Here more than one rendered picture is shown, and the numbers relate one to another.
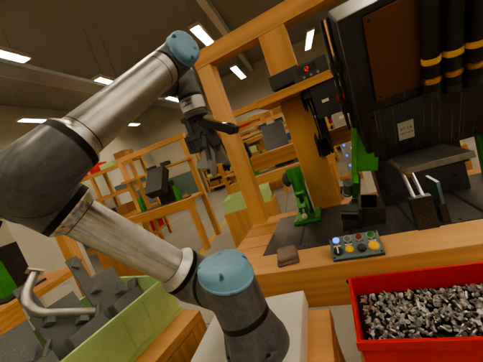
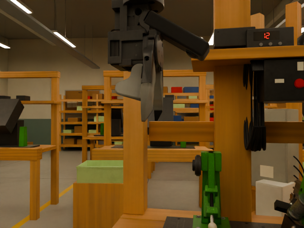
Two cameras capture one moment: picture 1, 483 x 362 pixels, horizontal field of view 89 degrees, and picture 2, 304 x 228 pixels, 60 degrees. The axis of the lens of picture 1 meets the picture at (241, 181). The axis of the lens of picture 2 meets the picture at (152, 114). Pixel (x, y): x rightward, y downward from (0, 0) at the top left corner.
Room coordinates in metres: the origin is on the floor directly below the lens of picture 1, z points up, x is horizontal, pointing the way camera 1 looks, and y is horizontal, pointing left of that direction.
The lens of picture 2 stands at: (0.34, 0.14, 1.29)
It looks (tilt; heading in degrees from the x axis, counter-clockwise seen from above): 1 degrees up; 348
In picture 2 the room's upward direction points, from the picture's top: straight up
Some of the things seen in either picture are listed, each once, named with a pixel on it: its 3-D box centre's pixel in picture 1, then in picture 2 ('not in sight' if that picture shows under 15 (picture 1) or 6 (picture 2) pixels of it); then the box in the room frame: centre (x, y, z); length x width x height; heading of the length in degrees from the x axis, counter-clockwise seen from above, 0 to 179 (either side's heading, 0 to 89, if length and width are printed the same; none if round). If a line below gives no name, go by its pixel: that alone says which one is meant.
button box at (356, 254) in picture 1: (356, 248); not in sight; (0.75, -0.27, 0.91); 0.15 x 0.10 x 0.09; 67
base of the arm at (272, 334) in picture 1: (250, 329); not in sight; (0.53, 0.10, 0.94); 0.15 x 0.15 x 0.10
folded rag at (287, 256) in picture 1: (287, 255); not in sight; (0.87, -0.06, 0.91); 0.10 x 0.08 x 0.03; 170
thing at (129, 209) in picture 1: (109, 206); not in sight; (6.20, 3.33, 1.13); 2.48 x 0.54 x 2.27; 75
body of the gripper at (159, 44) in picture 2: (200, 132); (139, 35); (0.78, 0.07, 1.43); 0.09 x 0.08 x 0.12; 67
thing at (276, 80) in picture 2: (332, 97); (284, 81); (1.19, -0.54, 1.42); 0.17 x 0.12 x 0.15; 67
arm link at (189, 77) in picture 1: (182, 81); not in sight; (0.78, 0.06, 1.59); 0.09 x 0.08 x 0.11; 133
